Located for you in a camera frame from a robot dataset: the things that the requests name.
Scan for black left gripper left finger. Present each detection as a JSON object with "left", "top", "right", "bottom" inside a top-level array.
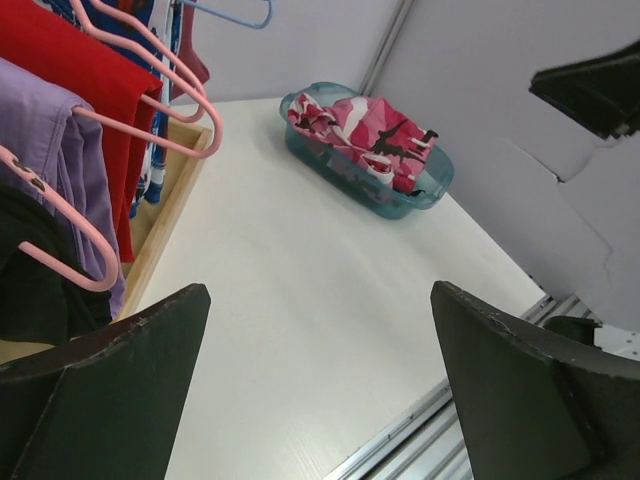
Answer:
[{"left": 1, "top": 283, "right": 211, "bottom": 479}]

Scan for pink hanger under black garment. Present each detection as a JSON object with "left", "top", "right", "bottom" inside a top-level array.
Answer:
[{"left": 1, "top": 146, "right": 120, "bottom": 292}]

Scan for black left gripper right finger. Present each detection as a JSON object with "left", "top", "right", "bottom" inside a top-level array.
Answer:
[{"left": 430, "top": 281, "right": 639, "bottom": 479}]

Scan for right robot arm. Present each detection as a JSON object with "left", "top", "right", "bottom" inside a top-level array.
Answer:
[{"left": 529, "top": 42, "right": 639, "bottom": 360}]

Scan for wooden clothes rack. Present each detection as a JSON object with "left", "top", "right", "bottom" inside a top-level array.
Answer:
[{"left": 1, "top": 119, "right": 212, "bottom": 365}]

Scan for maroon tank top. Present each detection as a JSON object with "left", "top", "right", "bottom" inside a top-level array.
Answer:
[{"left": 171, "top": 2, "right": 210, "bottom": 85}]

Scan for aluminium mounting rail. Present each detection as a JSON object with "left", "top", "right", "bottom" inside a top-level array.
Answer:
[{"left": 327, "top": 294, "right": 596, "bottom": 480}]

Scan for black garment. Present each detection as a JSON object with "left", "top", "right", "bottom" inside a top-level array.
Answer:
[{"left": 1, "top": 185, "right": 112, "bottom": 345}]

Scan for pink camouflage trousers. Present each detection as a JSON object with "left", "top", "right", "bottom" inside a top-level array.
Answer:
[{"left": 286, "top": 93, "right": 438, "bottom": 197}]

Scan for pink hanger under lilac garment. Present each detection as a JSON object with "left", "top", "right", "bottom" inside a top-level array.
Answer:
[{"left": 72, "top": 29, "right": 224, "bottom": 160}]

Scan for red garment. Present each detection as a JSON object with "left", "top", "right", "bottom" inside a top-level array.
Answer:
[{"left": 1, "top": 1, "right": 162, "bottom": 263}]

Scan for light blue wire hanger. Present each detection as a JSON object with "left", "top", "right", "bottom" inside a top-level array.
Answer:
[{"left": 174, "top": 0, "right": 275, "bottom": 30}]

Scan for lilac garment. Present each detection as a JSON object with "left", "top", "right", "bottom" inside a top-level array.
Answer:
[{"left": 1, "top": 58, "right": 125, "bottom": 317}]

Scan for teal plastic basin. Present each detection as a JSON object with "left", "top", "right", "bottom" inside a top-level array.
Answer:
[{"left": 279, "top": 82, "right": 455, "bottom": 220}]

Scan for blue white patterned garment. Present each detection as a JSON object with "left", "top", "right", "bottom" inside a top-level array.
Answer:
[{"left": 49, "top": 0, "right": 184, "bottom": 220}]

